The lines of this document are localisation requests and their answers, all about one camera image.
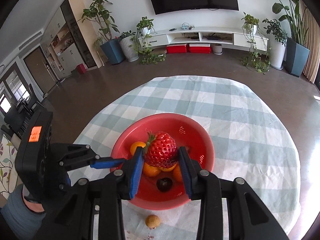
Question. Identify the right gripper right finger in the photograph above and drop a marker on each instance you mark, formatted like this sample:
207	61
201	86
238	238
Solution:
248	216

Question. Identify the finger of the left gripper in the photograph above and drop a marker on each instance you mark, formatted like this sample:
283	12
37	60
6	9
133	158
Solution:
106	162

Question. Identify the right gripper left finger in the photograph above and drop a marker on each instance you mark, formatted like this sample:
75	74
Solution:
94	203

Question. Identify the big red strawberry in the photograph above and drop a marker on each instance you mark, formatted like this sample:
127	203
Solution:
160	150

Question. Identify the dark purple plum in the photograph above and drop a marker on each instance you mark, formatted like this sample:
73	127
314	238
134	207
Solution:
164	184

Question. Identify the brown longan fruit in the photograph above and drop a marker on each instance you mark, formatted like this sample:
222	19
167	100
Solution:
152	221

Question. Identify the red plastic colander bowl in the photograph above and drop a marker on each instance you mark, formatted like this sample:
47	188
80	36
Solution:
187	133

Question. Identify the small orange fruit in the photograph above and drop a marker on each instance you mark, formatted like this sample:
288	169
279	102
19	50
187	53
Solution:
150	171

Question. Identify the person's left hand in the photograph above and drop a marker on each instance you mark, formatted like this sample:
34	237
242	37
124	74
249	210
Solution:
30	204

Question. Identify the orange fruit far in bowl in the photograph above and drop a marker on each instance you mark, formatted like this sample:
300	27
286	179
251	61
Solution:
177	174

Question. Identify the checkered green white tablecloth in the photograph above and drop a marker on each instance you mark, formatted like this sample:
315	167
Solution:
222	124

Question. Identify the brown entrance door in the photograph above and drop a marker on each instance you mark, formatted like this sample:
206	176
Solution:
40	69

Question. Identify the small red stool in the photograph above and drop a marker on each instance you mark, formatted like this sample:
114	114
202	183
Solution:
81	69

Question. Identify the tall plant blue pot left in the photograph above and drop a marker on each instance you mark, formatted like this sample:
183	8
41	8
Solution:
109	45

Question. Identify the tall plant blue pot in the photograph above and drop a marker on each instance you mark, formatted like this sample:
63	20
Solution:
296	53
109	45

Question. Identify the plant in white ribbed pot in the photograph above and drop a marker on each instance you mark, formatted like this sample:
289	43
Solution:
128	45

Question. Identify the wooden shelf cabinet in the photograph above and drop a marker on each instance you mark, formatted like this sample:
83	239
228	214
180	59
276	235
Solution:
69	40

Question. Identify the left red storage box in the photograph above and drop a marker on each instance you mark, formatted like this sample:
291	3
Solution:
177	48

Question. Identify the red storage box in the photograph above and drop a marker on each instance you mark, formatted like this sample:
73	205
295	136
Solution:
201	48
177	48

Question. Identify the trailing plant on console left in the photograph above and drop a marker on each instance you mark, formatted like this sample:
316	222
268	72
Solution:
142	43

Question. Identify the trailing plant on console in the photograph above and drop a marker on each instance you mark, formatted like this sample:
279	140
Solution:
254	59
142	43

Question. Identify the right red storage box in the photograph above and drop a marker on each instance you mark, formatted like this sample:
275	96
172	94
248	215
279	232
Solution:
201	48

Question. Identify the small grey pot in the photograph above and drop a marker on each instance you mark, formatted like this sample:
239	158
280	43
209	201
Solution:
217	49

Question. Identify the white tv console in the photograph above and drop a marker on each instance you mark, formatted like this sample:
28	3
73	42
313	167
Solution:
228	37

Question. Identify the trailing plant on console right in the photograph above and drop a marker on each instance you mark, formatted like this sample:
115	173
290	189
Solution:
254	59

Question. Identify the plant in white tall pot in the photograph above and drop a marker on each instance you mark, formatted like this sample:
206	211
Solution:
278	42

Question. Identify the beige curtain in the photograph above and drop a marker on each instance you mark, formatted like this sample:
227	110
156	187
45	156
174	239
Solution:
312	43

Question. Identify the tall plant blue pot right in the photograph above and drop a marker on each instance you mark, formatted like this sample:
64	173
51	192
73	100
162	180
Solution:
296	53

